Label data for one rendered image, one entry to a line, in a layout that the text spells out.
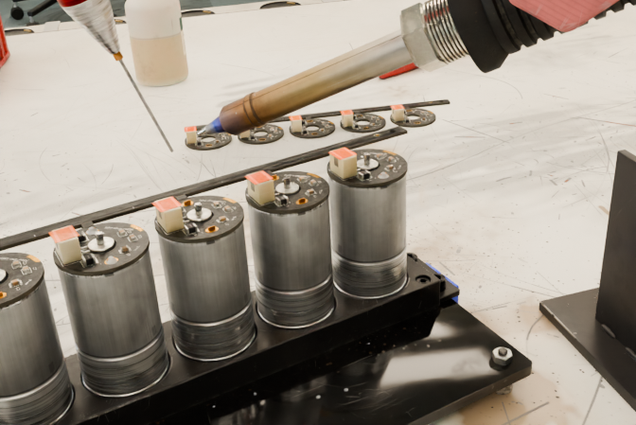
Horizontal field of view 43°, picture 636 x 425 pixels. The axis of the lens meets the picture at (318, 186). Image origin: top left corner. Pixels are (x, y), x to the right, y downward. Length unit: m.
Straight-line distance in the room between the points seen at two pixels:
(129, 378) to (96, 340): 0.02
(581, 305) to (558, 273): 0.03
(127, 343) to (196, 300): 0.02
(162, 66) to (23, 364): 0.32
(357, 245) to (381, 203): 0.02
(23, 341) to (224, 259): 0.06
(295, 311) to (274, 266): 0.02
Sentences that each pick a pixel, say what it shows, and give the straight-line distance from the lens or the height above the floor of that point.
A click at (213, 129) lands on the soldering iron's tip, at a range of 0.20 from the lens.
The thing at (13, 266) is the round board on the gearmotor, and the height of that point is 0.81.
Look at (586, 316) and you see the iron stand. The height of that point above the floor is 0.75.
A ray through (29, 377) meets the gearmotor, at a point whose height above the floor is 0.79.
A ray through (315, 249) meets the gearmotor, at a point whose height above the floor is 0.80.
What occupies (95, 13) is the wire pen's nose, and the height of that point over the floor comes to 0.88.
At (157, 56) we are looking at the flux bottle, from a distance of 0.51.
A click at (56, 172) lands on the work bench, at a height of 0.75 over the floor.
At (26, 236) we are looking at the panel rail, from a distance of 0.23.
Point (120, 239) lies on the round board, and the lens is 0.22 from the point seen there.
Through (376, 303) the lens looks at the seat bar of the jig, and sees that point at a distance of 0.26.
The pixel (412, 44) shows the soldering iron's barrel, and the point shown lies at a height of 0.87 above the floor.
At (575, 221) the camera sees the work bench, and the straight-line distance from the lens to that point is 0.35.
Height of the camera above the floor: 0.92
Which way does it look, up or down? 27 degrees down
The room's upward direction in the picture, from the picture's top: 3 degrees counter-clockwise
